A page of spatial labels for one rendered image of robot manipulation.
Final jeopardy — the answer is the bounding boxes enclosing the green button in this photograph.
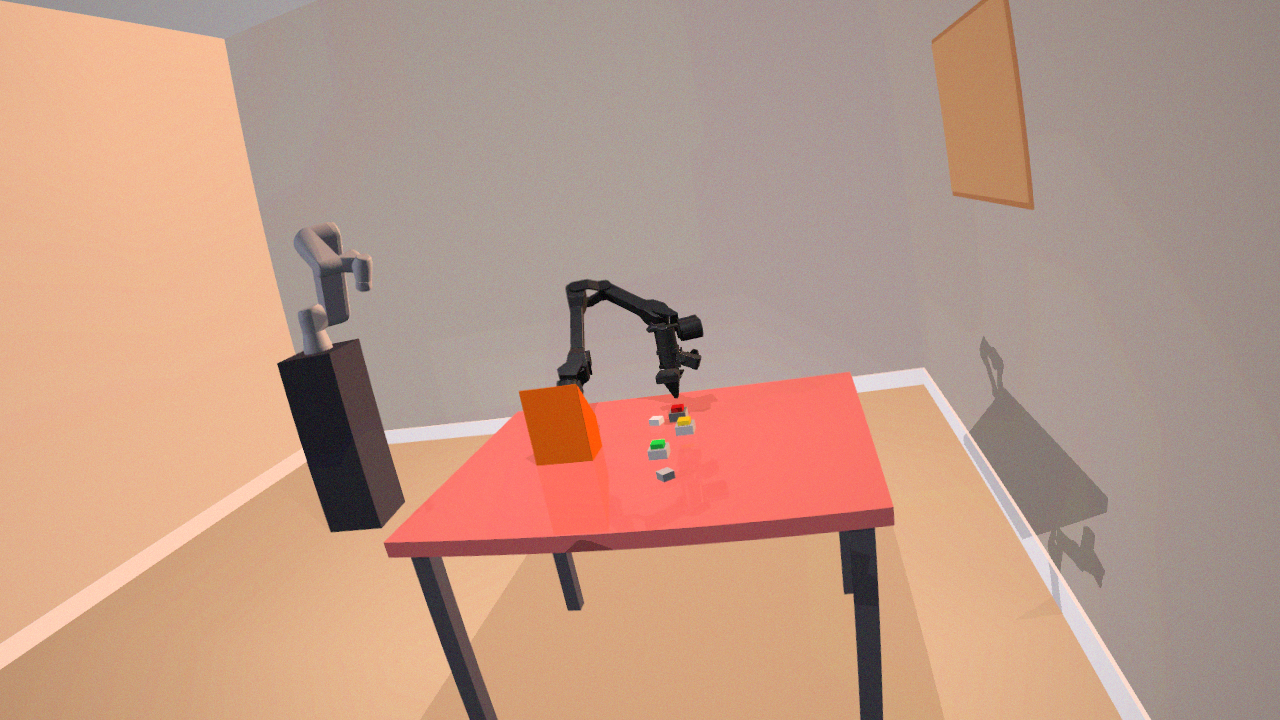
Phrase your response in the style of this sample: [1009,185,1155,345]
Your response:
[646,439,671,460]

